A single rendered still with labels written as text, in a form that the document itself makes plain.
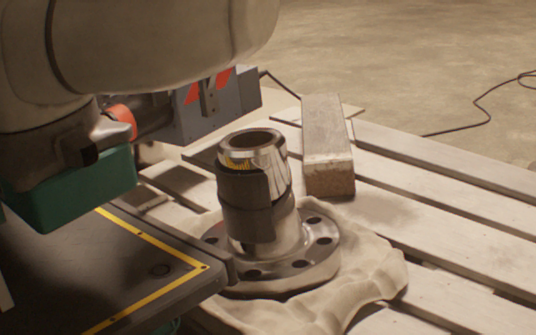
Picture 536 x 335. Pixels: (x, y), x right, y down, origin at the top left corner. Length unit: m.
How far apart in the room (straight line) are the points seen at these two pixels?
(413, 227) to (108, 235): 0.60
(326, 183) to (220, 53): 0.85
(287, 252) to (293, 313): 0.13
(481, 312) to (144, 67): 0.68
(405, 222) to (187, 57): 0.81
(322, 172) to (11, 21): 0.89
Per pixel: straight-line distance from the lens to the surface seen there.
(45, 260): 1.00
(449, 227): 1.26
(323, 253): 1.11
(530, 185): 1.38
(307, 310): 1.04
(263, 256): 1.10
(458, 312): 1.03
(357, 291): 1.02
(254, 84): 1.65
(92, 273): 0.93
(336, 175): 1.37
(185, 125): 1.50
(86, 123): 0.73
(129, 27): 0.56
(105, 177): 0.73
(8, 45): 0.68
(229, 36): 0.55
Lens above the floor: 0.78
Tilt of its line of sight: 24 degrees down
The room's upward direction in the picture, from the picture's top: 7 degrees counter-clockwise
